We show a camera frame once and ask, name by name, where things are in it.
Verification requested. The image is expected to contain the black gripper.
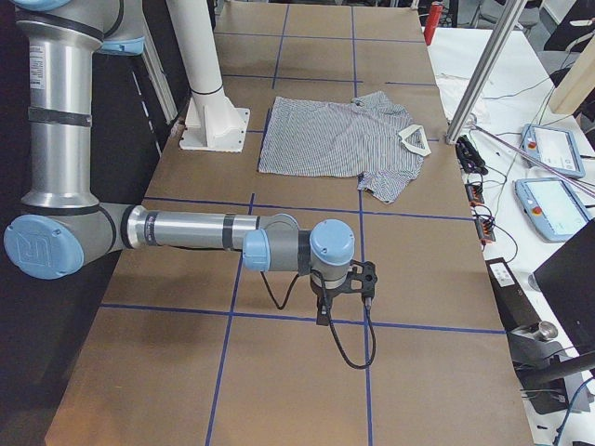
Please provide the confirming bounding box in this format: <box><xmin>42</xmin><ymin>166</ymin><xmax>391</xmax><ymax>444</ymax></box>
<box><xmin>310</xmin><ymin>280</ymin><xmax>346</xmax><ymax>326</ymax></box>

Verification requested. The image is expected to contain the blue white striped polo shirt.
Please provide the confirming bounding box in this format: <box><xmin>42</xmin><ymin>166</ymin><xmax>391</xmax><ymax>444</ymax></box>
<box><xmin>258</xmin><ymin>91</ymin><xmax>431</xmax><ymax>203</ymax></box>

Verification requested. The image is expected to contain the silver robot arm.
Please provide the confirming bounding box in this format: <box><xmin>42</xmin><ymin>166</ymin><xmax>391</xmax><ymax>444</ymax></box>
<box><xmin>4</xmin><ymin>1</ymin><xmax>359</xmax><ymax>325</ymax></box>

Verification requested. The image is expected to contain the orange black connector module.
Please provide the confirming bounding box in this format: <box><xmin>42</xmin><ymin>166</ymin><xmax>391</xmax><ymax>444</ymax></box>
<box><xmin>465</xmin><ymin>182</ymin><xmax>496</xmax><ymax>246</ymax></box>

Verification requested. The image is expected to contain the black box with label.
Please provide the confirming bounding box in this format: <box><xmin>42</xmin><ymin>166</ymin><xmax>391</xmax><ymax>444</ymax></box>
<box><xmin>485</xmin><ymin>257</ymin><xmax>541</xmax><ymax>332</ymax></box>

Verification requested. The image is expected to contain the metal cylinder clamp stand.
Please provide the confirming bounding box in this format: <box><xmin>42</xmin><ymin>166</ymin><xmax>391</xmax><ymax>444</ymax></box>
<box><xmin>507</xmin><ymin>321</ymin><xmax>594</xmax><ymax>414</ymax></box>

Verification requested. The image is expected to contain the black monitor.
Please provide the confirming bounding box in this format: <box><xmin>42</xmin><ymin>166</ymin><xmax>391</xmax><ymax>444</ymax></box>
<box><xmin>533</xmin><ymin>221</ymin><xmax>595</xmax><ymax>353</ymax></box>

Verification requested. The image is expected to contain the near teach pendant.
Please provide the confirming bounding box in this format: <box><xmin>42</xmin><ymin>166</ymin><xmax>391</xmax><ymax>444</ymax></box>
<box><xmin>514</xmin><ymin>177</ymin><xmax>591</xmax><ymax>243</ymax></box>

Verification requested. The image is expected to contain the teach pendant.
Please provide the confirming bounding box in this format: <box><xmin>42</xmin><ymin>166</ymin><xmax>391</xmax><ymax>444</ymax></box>
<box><xmin>514</xmin><ymin>177</ymin><xmax>591</xmax><ymax>243</ymax></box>
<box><xmin>521</xmin><ymin>124</ymin><xmax>586</xmax><ymax>178</ymax></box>

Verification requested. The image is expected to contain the far teach pendant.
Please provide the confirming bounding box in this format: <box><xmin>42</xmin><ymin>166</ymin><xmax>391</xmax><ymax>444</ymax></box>
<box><xmin>521</xmin><ymin>124</ymin><xmax>586</xmax><ymax>178</ymax></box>

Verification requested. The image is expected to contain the red bottle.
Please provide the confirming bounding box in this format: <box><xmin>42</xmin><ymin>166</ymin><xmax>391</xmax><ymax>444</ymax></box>
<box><xmin>423</xmin><ymin>1</ymin><xmax>443</xmax><ymax>46</ymax></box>

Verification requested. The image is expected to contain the wooden beam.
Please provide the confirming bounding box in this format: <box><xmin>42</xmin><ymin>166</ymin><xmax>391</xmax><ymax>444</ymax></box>
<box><xmin>549</xmin><ymin>38</ymin><xmax>595</xmax><ymax>114</ymax></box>

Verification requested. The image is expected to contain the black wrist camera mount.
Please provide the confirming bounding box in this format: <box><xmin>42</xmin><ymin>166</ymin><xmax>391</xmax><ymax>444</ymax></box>
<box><xmin>344</xmin><ymin>260</ymin><xmax>377</xmax><ymax>305</ymax></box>

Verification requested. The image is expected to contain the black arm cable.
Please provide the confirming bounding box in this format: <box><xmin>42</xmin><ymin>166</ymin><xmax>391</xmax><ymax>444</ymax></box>
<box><xmin>259</xmin><ymin>268</ymin><xmax>377</xmax><ymax>371</ymax></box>

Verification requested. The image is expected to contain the aluminium frame post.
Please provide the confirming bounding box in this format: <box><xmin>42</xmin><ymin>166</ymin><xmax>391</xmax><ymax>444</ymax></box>
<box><xmin>445</xmin><ymin>0</ymin><xmax>526</xmax><ymax>145</ymax></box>

